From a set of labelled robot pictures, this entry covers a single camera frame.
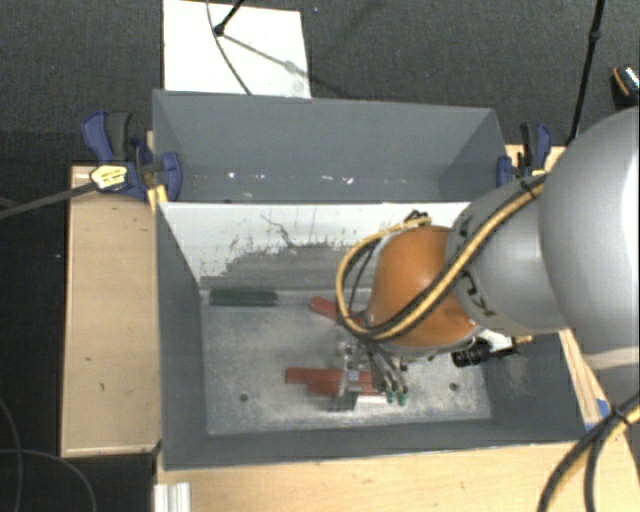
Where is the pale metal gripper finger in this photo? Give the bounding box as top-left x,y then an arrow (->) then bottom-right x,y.
331,368 -> 352,413
347,370 -> 364,410

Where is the red-brown flat block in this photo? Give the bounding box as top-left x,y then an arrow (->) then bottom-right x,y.
306,381 -> 387,398
284,367 -> 374,387
307,295 -> 367,327

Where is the grey metal bin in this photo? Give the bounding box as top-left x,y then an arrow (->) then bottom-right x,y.
151,88 -> 587,472

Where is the dark green flat block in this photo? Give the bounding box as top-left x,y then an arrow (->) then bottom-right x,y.
208,287 -> 279,308

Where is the black cylinder on white bracket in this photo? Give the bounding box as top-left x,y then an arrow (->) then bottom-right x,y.
449,333 -> 533,370

